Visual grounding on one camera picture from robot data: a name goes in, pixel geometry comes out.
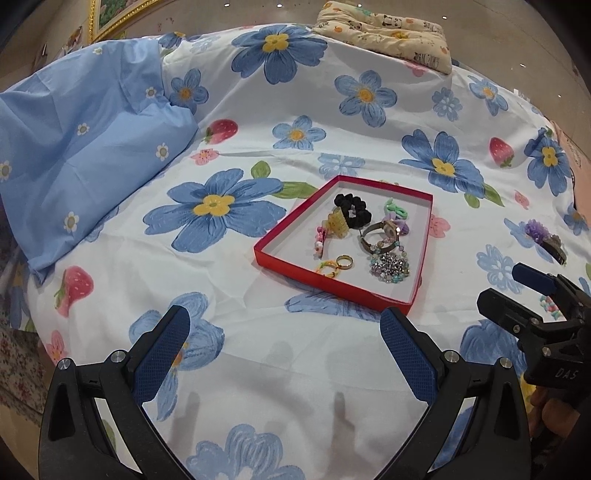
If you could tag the rose gold square wristwatch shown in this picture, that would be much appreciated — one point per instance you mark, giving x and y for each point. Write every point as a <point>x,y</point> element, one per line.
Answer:
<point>390,228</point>

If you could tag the glitter hair claw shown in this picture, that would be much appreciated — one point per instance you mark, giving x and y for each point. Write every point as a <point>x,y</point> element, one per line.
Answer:
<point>553,241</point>

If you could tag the black scrunchie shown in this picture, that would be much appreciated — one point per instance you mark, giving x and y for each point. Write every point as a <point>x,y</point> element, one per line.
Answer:
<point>353,210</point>

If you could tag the pink hair clip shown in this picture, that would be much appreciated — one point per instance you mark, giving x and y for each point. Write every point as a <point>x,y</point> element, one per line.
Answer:
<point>321,240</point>

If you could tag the black hair claw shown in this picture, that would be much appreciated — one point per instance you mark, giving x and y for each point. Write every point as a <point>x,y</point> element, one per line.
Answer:
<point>559,254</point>

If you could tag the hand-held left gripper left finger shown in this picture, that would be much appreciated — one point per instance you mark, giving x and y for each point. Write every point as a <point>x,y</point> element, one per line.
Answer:
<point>161,357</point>

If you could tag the green hair clip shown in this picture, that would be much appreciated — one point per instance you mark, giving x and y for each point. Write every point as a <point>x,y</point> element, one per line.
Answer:
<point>399,210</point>

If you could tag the gold framed picture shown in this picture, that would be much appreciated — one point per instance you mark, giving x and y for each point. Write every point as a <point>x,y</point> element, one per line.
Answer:
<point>111,21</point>

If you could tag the cream folded panda blanket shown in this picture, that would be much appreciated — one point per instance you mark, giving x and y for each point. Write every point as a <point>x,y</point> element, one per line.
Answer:
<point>388,32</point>

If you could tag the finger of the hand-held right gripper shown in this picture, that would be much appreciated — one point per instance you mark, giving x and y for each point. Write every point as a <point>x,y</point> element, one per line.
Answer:
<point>531,276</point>
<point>503,309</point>

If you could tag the floral patterned rug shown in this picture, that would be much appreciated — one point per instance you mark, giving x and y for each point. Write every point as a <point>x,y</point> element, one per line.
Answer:
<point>18,369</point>

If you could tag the person's right hand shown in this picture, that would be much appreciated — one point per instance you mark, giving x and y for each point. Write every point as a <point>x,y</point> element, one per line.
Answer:
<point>561,415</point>

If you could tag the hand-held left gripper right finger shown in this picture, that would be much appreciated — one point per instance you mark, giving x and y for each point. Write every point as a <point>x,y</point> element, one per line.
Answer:
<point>408,357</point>

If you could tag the light blue flowered pillow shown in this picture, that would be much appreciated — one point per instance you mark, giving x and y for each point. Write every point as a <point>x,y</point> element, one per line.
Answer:
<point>83,138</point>

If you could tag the pink printed cloth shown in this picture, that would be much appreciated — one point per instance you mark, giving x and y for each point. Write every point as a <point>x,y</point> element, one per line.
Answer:
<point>577,157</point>

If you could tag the floral strawberry print bedsheet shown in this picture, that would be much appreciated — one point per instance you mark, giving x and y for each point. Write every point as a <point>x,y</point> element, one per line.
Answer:
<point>277,138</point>

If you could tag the small yellow hair claw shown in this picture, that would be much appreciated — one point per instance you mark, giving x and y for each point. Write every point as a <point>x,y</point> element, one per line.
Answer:
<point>338,224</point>

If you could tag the red shallow box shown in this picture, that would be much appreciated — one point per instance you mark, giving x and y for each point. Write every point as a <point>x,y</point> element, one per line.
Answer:
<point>295,256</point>

